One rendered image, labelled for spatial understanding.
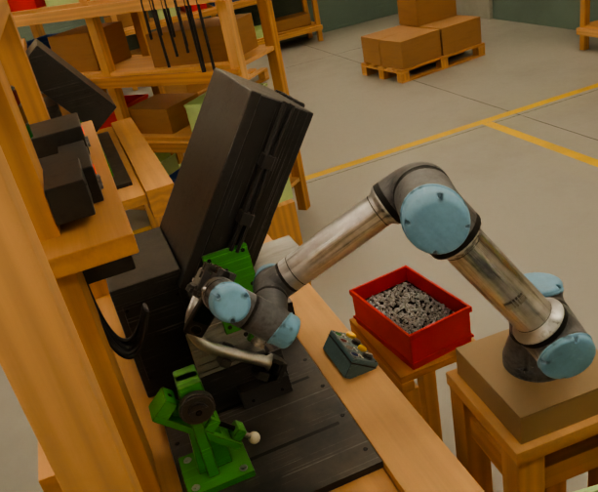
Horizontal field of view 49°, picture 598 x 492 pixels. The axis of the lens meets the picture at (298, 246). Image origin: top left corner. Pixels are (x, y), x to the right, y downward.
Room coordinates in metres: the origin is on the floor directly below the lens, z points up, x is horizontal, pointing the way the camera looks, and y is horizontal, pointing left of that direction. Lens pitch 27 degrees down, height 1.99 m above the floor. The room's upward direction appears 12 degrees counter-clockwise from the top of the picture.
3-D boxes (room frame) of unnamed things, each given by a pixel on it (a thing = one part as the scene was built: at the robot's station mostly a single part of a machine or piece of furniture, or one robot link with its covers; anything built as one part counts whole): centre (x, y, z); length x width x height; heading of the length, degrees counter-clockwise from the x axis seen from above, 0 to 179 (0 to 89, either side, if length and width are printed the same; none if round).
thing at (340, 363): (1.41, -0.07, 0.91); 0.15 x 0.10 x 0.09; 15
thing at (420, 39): (7.76, -1.88, 0.37); 1.20 x 0.80 x 0.74; 114
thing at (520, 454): (1.22, -0.50, 0.83); 0.32 x 0.32 x 0.04; 12
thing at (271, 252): (1.62, 0.19, 1.11); 0.39 x 0.16 x 0.03; 105
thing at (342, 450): (1.51, 0.26, 0.89); 1.10 x 0.42 x 0.02; 15
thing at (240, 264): (1.46, 0.18, 1.17); 0.13 x 0.12 x 0.20; 15
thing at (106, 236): (1.44, 0.51, 1.52); 0.90 x 0.25 x 0.04; 15
